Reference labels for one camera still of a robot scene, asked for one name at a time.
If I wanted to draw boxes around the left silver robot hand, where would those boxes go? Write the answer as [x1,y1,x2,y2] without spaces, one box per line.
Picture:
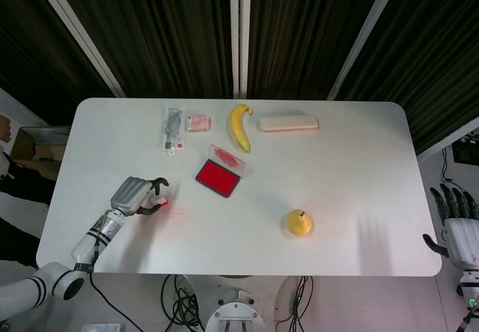
[109,176,171,218]

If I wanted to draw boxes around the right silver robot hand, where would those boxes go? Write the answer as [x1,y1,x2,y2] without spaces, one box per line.
[422,182,479,272]

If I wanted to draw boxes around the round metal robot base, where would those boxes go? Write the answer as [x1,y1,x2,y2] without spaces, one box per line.
[204,286,268,332]

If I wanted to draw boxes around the clear blister pack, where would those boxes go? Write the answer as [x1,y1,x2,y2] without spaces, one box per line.
[160,105,188,158]

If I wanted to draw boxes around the dark monitor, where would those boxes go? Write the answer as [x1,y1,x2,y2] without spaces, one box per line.
[451,141,479,165]

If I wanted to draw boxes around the red ink pad with lid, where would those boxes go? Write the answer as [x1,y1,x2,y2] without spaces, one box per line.
[195,144,248,200]

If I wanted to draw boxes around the pink small packet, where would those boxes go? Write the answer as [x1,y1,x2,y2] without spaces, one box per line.
[186,114,213,133]

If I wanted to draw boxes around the brown cardboard box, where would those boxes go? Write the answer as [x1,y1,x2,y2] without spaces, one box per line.
[10,126,70,171]

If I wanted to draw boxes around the person in dark clothes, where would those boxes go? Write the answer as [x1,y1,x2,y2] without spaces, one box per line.
[0,113,58,268]

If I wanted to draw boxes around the yellow banana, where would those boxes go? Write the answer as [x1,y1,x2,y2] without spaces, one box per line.
[227,103,254,154]

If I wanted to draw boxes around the grey metal box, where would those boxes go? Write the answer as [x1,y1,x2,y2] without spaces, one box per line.
[81,323,124,332]

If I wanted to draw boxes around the yellow pear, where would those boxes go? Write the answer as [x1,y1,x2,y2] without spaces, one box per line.
[286,209,315,239]

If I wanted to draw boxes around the black curtain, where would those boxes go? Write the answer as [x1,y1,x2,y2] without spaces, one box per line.
[48,0,236,99]
[247,0,391,101]
[335,0,479,156]
[0,0,115,126]

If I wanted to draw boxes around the beige rectangular case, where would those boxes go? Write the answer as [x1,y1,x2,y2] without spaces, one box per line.
[259,114,320,134]

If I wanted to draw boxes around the black floor cable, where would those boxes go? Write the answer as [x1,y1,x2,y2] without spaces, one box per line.
[441,147,456,184]

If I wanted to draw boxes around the white frame post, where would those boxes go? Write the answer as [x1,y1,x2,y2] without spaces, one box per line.
[416,121,479,164]
[29,0,126,98]
[228,0,253,99]
[326,0,406,102]

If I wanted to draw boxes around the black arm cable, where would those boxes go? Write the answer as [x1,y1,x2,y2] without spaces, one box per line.
[88,271,126,325]

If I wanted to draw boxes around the black cable bundle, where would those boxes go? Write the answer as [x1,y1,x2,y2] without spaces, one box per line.
[160,274,205,332]

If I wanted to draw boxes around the thin black cables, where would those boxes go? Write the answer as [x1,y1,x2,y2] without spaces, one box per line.
[275,275,314,332]

